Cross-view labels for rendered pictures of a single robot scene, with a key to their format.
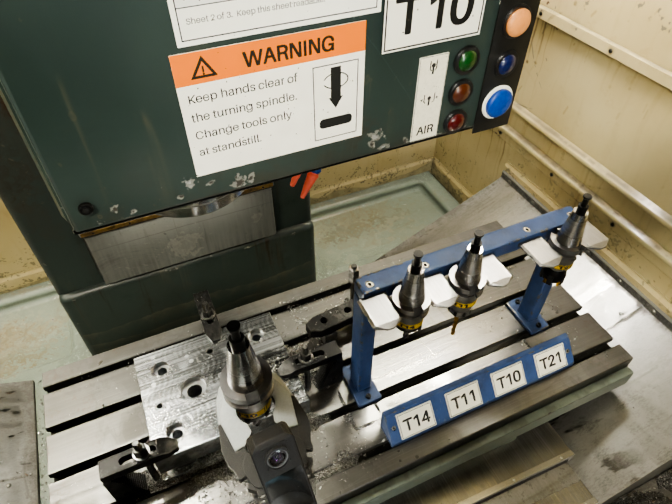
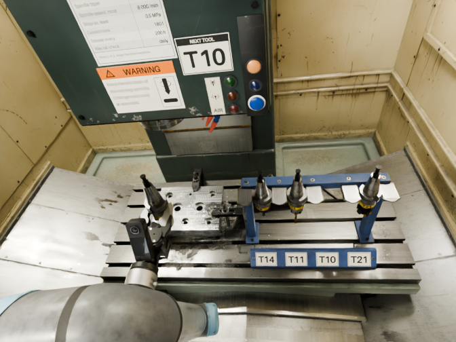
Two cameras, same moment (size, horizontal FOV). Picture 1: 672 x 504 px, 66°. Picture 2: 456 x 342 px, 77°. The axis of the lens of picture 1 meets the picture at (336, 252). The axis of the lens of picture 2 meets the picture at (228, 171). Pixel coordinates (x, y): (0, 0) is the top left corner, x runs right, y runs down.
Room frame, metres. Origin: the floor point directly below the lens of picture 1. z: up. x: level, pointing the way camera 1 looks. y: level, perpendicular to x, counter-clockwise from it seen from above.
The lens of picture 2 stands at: (0.02, -0.39, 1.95)
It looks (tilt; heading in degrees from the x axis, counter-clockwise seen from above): 45 degrees down; 36
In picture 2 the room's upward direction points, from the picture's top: 11 degrees counter-clockwise
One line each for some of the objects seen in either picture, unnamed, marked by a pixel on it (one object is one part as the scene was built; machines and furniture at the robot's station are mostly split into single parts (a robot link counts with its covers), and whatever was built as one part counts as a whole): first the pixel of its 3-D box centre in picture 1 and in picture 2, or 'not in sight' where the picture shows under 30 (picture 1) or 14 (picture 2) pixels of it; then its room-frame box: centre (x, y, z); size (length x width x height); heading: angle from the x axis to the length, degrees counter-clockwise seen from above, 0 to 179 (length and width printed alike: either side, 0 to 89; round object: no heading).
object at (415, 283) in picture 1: (413, 283); (261, 187); (0.54, -0.12, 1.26); 0.04 x 0.04 x 0.07
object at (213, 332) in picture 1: (210, 322); (197, 182); (0.68, 0.27, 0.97); 0.13 x 0.03 x 0.15; 24
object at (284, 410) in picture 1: (282, 406); (169, 218); (0.32, 0.07, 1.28); 0.09 x 0.03 x 0.06; 11
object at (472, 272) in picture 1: (471, 262); (297, 186); (0.59, -0.22, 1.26); 0.04 x 0.04 x 0.07
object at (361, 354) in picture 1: (362, 344); (250, 212); (0.57, -0.05, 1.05); 0.10 x 0.05 x 0.30; 24
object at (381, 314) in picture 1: (381, 312); (245, 197); (0.52, -0.07, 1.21); 0.07 x 0.05 x 0.01; 24
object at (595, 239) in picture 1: (589, 236); (389, 193); (0.70, -0.48, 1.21); 0.07 x 0.05 x 0.01; 24
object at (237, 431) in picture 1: (232, 426); (148, 218); (0.29, 0.13, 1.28); 0.09 x 0.03 x 0.06; 38
